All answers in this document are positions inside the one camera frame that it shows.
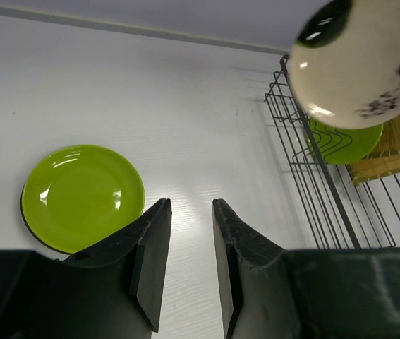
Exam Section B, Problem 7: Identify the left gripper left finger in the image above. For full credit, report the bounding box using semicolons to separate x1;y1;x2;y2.
0;199;171;338

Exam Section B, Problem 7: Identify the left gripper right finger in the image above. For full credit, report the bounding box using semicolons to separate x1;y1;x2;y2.
212;199;400;338

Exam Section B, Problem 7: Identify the green plate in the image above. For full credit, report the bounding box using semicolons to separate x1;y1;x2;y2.
20;145;145;254
308;118;384;165

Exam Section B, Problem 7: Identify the square bamboo tray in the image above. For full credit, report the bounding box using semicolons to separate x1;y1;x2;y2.
347;150;400;186

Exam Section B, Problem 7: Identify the cream white plate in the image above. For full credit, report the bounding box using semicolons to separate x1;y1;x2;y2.
289;0;400;129

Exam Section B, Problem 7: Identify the black wire dish rack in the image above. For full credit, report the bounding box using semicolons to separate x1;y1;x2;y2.
264;55;400;249

